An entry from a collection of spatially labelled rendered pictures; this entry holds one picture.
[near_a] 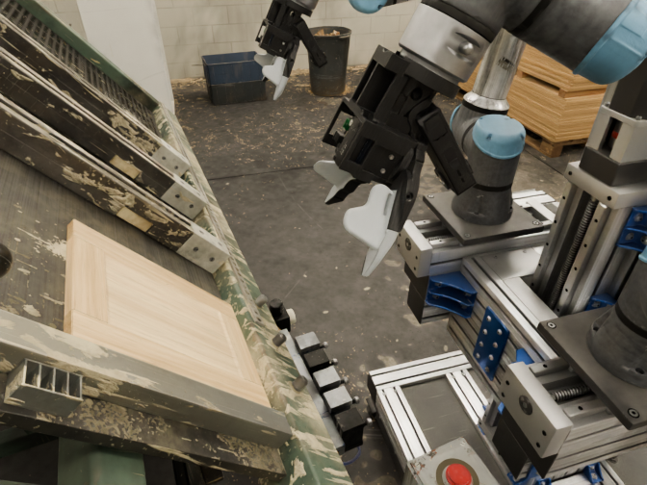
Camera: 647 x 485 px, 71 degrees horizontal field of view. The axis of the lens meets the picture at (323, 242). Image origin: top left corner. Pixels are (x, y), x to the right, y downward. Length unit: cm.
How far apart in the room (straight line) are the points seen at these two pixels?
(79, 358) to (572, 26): 62
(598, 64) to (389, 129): 19
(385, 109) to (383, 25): 612
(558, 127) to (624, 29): 372
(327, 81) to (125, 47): 204
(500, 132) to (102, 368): 91
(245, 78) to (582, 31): 478
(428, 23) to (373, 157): 12
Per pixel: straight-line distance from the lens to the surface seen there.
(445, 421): 177
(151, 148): 167
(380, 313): 237
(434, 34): 44
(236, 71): 511
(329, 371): 114
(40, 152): 105
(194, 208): 146
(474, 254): 123
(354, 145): 43
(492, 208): 117
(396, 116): 46
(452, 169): 50
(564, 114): 418
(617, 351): 90
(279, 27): 110
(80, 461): 70
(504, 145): 111
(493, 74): 121
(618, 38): 48
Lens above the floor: 166
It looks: 36 degrees down
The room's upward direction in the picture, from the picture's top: straight up
